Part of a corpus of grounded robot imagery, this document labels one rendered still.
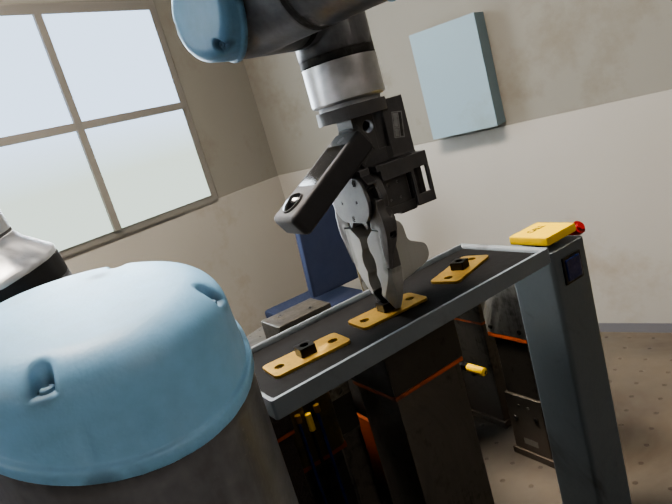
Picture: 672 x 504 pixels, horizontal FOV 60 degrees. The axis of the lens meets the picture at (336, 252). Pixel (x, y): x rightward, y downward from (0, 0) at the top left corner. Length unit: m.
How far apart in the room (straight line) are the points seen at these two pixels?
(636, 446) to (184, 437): 1.00
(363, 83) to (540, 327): 0.42
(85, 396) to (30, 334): 0.04
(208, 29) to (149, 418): 0.33
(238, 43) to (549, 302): 0.50
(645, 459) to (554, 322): 0.40
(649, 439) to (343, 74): 0.86
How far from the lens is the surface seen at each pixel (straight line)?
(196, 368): 0.23
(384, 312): 0.61
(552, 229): 0.79
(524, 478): 1.11
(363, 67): 0.57
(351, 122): 0.58
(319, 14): 0.45
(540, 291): 0.79
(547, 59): 2.83
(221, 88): 3.59
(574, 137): 2.83
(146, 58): 3.30
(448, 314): 0.59
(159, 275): 0.28
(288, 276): 3.71
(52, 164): 2.90
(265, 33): 0.48
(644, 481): 1.09
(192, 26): 0.50
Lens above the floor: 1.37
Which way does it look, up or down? 13 degrees down
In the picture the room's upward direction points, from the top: 16 degrees counter-clockwise
